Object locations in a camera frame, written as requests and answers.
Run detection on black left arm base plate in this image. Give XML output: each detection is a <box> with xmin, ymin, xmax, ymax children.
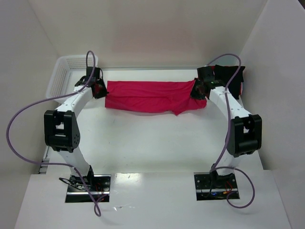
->
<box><xmin>65</xmin><ymin>174</ymin><xmax>112</xmax><ymax>203</ymax></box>

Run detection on black folded t shirt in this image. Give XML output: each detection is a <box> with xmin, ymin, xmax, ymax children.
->
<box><xmin>213</xmin><ymin>64</ymin><xmax>246</xmax><ymax>100</ymax></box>

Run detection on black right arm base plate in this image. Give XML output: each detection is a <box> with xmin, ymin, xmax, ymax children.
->
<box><xmin>194</xmin><ymin>171</ymin><xmax>240</xmax><ymax>201</ymax></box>

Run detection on white plastic perforated basket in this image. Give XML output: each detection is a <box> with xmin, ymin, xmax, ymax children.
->
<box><xmin>46</xmin><ymin>55</ymin><xmax>98</xmax><ymax>106</ymax></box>

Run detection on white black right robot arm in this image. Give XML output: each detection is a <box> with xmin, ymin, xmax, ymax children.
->
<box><xmin>190</xmin><ymin>65</ymin><xmax>262</xmax><ymax>186</ymax></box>

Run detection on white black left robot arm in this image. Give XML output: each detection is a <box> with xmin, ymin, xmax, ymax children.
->
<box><xmin>44</xmin><ymin>67</ymin><xmax>108</xmax><ymax>186</ymax></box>

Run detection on crimson red t shirt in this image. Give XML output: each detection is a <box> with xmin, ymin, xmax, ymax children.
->
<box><xmin>105</xmin><ymin>80</ymin><xmax>207</xmax><ymax>115</ymax></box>

